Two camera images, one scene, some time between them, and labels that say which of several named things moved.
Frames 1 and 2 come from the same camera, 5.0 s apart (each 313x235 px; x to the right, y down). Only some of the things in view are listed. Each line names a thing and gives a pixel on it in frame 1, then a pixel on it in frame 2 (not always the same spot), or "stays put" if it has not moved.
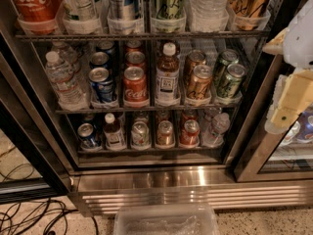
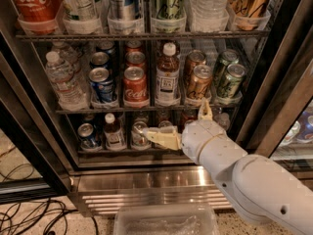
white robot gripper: x=299 y=48 → x=198 y=137
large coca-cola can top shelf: x=37 y=6 stays put
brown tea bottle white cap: x=167 y=81 stays put
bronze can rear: x=196 y=57 stays put
